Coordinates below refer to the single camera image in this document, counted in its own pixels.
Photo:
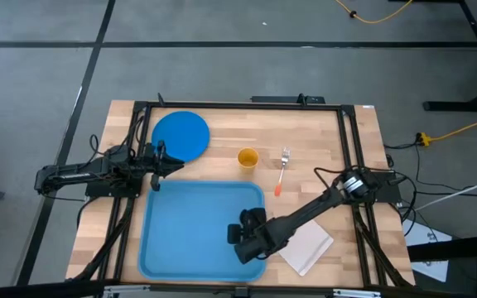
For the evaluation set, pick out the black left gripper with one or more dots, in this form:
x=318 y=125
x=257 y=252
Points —
x=151 y=159

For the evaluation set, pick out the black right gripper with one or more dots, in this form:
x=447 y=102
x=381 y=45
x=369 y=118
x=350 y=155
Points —
x=253 y=223

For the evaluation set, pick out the round blue plate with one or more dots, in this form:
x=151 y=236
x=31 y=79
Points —
x=180 y=132

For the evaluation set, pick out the yellow ribbed cup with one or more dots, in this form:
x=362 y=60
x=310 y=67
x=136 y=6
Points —
x=248 y=158

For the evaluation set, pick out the shiny metal spoon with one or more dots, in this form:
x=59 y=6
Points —
x=319 y=252

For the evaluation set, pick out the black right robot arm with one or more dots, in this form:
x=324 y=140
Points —
x=304 y=211

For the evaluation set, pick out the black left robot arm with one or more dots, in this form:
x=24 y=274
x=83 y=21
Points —
x=73 y=174

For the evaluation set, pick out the blue plastic tray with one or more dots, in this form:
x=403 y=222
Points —
x=189 y=232

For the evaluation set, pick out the white paper napkin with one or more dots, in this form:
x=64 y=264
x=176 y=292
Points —
x=302 y=248

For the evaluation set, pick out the black box behind table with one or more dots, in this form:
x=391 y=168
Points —
x=280 y=99

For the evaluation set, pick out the white paper sheets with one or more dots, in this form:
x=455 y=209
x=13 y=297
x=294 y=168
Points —
x=425 y=236

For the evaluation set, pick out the black beam beside table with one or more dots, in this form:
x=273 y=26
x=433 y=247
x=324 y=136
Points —
x=449 y=248

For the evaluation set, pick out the black aluminium rig frame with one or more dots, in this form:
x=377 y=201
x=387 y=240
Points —
x=242 y=105

